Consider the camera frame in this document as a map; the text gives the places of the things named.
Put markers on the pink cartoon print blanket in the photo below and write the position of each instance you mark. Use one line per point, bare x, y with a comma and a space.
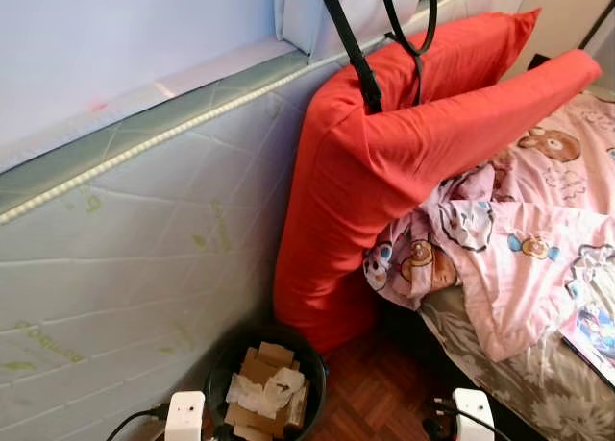
519, 268

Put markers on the white quilted upright mattress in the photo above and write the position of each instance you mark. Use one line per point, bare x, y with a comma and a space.
144, 249

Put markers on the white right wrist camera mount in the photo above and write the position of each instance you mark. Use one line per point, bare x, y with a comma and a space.
473, 417

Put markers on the crumpled white tissue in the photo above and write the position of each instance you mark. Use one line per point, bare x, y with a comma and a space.
264, 391

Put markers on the long red pillow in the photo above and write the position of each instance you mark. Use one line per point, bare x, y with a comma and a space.
336, 191

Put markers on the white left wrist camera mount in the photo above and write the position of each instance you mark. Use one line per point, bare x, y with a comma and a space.
184, 417

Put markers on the brown cardboard piece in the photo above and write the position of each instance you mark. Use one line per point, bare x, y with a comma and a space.
274, 355

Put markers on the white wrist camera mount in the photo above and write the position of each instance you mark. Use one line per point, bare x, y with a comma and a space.
473, 417
184, 417

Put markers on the black waste bin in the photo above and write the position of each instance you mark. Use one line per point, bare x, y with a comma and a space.
219, 359

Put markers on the pink-edged comic book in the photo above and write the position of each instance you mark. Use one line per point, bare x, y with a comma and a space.
596, 340

